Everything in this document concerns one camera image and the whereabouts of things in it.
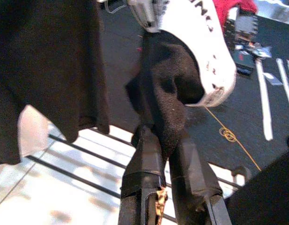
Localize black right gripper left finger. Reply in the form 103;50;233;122
118;125;168;225

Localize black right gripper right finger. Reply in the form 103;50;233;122
169;135;232;225

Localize black garment with white band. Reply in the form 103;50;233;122
124;0;237;162

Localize black metal clothes rack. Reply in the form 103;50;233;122
26;126;252;223

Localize long wide white tape strip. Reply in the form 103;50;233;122
255;58;274;141

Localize white shiny garment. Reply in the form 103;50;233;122
17;104;51;157

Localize plain black garment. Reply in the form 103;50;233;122
0;0;110;166

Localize black flat box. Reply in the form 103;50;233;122
235;50;256;75

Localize long thin white tape strip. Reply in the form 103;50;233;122
275;58;289;113

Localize crumpled clear plastic packet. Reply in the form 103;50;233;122
252;43;273;58

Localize red shirt with yellow print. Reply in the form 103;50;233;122
213;0;258;25

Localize thin yellow cord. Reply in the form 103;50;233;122
205;106;262;172

